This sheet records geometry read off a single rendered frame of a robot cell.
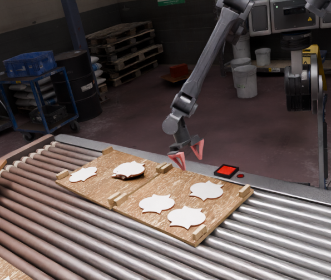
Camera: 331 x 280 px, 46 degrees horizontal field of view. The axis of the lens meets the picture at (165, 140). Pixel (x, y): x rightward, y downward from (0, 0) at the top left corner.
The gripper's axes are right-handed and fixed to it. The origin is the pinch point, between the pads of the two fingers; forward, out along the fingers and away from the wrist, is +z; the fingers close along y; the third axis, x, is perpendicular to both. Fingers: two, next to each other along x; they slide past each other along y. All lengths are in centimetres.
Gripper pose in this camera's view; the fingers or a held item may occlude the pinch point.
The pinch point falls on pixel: (191, 163)
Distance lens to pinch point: 144.0
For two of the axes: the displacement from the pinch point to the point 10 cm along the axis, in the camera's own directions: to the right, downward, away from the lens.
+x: -6.6, 1.0, 7.5
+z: 3.5, 9.2, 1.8
